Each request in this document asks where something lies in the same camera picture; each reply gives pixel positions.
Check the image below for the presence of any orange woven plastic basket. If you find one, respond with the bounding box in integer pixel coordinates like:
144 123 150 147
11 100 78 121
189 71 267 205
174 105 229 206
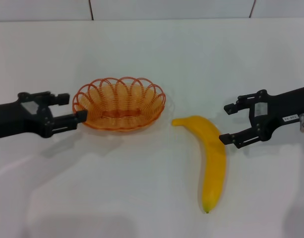
72 77 167 133

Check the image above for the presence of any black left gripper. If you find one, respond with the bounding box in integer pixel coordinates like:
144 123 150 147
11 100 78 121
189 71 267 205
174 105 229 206
0 91 88 143

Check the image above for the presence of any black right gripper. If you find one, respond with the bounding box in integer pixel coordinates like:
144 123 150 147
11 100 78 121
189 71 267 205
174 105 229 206
219 85 304 149

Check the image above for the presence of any yellow banana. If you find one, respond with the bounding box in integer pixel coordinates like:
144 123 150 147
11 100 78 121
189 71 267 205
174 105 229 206
171 115 227 214

